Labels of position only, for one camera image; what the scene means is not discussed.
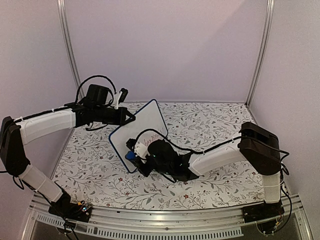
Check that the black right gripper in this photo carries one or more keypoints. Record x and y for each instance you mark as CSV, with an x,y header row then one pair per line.
x,y
144,172

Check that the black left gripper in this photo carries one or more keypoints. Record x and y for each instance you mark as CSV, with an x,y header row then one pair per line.
x,y
121,120

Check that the small blue-framed whiteboard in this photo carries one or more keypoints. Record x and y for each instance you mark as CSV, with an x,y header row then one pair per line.
x,y
148,116

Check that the blue whiteboard eraser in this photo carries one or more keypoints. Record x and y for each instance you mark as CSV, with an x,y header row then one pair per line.
x,y
130,156

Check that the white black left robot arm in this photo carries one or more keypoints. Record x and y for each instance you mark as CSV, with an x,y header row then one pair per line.
x,y
20,139

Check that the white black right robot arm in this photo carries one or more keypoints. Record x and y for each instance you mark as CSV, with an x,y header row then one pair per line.
x,y
253,144

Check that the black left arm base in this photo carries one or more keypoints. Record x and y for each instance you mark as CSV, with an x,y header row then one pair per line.
x,y
80,211

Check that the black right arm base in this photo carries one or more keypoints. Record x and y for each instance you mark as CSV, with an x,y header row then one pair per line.
x,y
268,216

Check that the floral patterned tablecloth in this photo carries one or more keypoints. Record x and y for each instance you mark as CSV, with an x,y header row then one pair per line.
x,y
90,169

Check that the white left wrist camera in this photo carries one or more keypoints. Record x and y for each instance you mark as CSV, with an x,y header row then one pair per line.
x,y
120,97

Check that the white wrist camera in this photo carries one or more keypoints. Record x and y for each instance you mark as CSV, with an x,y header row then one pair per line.
x,y
120,97
138,148

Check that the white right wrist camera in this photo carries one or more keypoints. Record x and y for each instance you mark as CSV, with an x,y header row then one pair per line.
x,y
138,148

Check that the aluminium front rail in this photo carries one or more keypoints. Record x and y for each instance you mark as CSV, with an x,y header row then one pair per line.
x,y
228,223

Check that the left aluminium frame post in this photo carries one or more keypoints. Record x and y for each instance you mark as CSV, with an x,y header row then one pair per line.
x,y
62,12

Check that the aluminium frame post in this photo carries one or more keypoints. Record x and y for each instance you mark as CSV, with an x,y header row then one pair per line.
x,y
62,12
262,51

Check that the right aluminium frame post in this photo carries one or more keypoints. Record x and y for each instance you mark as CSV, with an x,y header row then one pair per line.
x,y
262,51

